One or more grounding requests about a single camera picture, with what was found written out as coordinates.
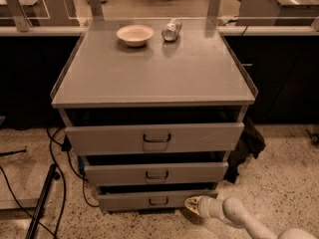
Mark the grey bottom drawer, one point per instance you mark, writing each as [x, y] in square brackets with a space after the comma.
[149, 200]

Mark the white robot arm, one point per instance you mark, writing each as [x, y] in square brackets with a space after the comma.
[232, 212]

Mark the left grey support post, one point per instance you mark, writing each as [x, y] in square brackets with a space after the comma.
[19, 17]

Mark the black cloth on floor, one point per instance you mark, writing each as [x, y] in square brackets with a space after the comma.
[251, 142]

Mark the grey drawer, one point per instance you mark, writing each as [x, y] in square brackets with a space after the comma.
[161, 173]
[149, 200]
[154, 138]

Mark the middle grey support post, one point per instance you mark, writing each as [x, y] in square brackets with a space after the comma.
[96, 9]

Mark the grey support post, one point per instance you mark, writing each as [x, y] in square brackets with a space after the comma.
[96, 9]
[19, 17]
[213, 8]

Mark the grey middle drawer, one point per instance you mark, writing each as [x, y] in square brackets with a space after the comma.
[161, 173]

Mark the grey top drawer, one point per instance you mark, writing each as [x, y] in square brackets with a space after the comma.
[154, 138]

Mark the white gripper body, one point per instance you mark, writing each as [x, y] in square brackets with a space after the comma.
[206, 205]

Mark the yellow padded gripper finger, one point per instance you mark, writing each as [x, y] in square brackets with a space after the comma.
[191, 204]

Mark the crushed silver can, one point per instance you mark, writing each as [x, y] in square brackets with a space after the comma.
[171, 30]

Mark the background steel table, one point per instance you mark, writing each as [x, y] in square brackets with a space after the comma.
[277, 12]

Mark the right grey support post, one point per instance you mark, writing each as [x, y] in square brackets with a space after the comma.
[213, 8]

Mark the black metal bar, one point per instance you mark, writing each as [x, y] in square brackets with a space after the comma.
[35, 222]

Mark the white bowl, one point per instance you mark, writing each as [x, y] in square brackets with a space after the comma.
[135, 35]

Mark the grey drawer cabinet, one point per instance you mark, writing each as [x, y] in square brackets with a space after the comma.
[195, 79]

